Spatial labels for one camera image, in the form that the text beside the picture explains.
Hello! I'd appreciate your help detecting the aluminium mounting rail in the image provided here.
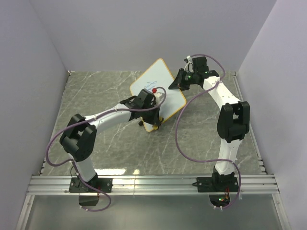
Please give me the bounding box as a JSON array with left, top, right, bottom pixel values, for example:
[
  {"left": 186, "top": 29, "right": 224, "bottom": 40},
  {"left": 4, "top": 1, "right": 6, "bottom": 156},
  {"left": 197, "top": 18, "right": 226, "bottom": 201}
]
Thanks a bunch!
[{"left": 26, "top": 174, "right": 279, "bottom": 196}]

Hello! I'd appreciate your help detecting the yellow whiteboard eraser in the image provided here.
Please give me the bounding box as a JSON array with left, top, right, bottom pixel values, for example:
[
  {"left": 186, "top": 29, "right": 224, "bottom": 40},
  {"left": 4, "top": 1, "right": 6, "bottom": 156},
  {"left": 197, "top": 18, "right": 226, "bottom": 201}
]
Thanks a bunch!
[{"left": 153, "top": 117, "right": 164, "bottom": 130}]

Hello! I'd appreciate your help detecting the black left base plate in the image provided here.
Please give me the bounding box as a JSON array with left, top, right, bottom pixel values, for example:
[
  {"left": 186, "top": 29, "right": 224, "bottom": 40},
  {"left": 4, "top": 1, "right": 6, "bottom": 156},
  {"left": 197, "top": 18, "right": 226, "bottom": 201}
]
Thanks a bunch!
[{"left": 69, "top": 177, "right": 113, "bottom": 193}]

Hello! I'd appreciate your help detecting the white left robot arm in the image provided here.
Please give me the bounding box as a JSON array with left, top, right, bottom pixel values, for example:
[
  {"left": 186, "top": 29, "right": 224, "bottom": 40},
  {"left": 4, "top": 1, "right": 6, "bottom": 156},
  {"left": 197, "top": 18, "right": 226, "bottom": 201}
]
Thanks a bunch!
[{"left": 59, "top": 87, "right": 166, "bottom": 193}]

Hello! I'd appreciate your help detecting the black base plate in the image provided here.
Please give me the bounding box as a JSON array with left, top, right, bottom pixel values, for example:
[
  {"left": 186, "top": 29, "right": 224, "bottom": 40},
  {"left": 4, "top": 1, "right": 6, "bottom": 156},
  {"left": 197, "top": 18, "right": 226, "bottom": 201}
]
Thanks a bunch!
[
  {"left": 69, "top": 177, "right": 113, "bottom": 193},
  {"left": 192, "top": 177, "right": 239, "bottom": 193}
]

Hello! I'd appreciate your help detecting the yellow-framed whiteboard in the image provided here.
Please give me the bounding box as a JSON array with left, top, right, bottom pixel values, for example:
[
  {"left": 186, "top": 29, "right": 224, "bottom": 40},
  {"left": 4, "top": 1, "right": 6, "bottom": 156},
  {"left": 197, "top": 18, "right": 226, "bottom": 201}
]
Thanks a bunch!
[{"left": 130, "top": 58, "right": 187, "bottom": 121}]

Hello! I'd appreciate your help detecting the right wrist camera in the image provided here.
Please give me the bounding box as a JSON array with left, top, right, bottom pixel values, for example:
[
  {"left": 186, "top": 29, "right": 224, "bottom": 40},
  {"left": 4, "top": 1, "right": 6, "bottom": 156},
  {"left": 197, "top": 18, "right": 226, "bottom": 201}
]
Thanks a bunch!
[{"left": 184, "top": 56, "right": 193, "bottom": 72}]

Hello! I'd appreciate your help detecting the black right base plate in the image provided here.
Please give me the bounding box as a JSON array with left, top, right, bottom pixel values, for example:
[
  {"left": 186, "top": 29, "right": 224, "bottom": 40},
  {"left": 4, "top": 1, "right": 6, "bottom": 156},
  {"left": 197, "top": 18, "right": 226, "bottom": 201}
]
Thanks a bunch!
[{"left": 192, "top": 177, "right": 239, "bottom": 193}]

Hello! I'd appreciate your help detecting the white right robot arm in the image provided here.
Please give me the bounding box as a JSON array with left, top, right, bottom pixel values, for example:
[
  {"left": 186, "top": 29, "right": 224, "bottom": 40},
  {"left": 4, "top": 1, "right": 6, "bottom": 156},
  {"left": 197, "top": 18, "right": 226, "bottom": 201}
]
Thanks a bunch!
[{"left": 168, "top": 54, "right": 250, "bottom": 193}]

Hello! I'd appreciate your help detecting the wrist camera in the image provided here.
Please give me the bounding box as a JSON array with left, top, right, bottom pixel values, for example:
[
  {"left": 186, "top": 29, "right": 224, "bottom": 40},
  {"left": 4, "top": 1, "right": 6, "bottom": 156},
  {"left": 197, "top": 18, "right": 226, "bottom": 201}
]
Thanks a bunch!
[
  {"left": 184, "top": 56, "right": 193, "bottom": 72},
  {"left": 152, "top": 88, "right": 165, "bottom": 105}
]

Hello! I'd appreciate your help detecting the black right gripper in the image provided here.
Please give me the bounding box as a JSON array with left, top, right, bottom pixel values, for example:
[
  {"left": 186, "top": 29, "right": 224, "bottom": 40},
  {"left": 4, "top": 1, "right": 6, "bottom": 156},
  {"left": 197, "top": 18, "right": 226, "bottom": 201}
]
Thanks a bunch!
[{"left": 168, "top": 69, "right": 197, "bottom": 92}]

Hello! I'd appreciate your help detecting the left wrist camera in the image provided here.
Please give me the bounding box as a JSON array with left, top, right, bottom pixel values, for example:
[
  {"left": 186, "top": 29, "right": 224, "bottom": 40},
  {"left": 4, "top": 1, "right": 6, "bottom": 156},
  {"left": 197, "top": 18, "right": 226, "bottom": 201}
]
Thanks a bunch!
[{"left": 152, "top": 88, "right": 165, "bottom": 105}]

